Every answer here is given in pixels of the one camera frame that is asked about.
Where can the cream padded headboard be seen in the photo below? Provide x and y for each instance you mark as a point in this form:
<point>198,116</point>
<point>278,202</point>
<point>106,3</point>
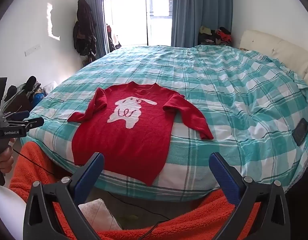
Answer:
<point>281,50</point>

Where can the person's orange fleece robe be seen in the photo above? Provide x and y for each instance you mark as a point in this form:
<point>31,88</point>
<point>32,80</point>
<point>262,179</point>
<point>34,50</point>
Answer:
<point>194,220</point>

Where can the pile of bags and shoes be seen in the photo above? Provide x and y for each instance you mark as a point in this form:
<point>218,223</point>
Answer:
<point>31,90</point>

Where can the white wall outlet strip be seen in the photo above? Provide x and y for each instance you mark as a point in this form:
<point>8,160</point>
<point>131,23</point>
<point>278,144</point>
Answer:
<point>32,50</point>

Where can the blue curtain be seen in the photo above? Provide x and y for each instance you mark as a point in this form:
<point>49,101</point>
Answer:
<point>201,12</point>
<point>94,10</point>

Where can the person's left hand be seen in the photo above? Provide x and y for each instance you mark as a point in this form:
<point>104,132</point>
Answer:
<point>6,160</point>

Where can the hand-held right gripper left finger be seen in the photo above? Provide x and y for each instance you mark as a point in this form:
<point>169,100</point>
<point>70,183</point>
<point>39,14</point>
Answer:
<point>91,177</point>

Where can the pile of mixed clothes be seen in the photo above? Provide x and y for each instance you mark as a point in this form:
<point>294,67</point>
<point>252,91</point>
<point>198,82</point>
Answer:
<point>214,36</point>

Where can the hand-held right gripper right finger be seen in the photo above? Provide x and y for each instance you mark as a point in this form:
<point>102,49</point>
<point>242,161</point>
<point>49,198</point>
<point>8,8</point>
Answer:
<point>224,177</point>

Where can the white folded towel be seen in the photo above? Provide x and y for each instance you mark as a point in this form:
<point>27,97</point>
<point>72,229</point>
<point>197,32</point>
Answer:
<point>99,215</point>

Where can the teal plaid blanket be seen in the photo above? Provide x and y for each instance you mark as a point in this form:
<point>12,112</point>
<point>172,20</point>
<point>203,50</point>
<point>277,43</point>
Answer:
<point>219,92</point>

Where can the glass balcony door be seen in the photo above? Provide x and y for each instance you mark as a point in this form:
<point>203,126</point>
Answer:
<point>134,17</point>

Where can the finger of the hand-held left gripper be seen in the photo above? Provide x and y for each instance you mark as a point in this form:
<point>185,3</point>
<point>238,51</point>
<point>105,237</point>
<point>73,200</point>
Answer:
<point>35,122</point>
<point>20,115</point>

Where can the red sweater with white animal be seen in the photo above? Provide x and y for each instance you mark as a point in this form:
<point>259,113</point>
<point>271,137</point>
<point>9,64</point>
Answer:
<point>134,150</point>

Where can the dark hanging coats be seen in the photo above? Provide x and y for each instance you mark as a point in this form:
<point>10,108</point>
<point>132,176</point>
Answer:
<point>84,25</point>

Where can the black phone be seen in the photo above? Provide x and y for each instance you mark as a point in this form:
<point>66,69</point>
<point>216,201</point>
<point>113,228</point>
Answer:
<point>301,132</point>

